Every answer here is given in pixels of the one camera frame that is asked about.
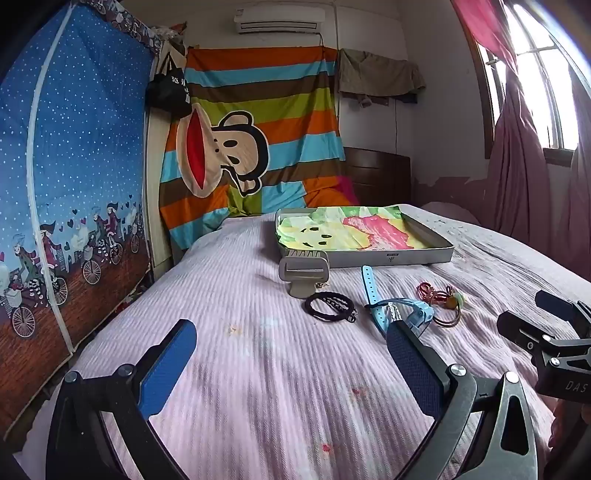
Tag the black hanging bag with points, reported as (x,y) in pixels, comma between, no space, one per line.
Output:
(168,90)

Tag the pink striped bedspread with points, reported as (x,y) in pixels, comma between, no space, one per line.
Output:
(277,378)

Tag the striped monkey print sheet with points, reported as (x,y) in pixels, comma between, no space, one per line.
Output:
(286,120)

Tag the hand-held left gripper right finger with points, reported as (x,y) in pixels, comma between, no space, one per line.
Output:
(411,364)

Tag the pink pillow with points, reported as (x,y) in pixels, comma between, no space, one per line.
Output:
(448,210)

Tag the blue printed fabric wardrobe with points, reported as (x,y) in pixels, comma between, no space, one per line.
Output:
(74,161)

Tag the olive hanging garment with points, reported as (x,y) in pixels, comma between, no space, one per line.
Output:
(378,74)

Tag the window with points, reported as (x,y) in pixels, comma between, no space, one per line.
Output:
(540,83)

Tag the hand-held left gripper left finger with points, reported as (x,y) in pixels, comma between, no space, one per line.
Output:
(166,369)

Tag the person's right hand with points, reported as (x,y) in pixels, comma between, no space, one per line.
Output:
(565,438)

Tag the colourful printed cloth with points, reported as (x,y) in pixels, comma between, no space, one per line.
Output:
(369,228)

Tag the pink curtain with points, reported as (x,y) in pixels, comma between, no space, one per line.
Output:
(521,184)

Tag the dark wooden headboard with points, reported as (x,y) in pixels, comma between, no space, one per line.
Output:
(378,175)

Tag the beige hair claw clip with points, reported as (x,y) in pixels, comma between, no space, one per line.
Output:
(302,272)

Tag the white air conditioner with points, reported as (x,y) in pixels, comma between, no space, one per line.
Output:
(279,18)

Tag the blue wrist watch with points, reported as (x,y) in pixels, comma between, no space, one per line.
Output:
(371,286)

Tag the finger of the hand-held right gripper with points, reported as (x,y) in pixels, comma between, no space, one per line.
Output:
(519,330)
(550,302)

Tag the grey metal tray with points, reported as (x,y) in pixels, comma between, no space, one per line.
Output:
(406,259)

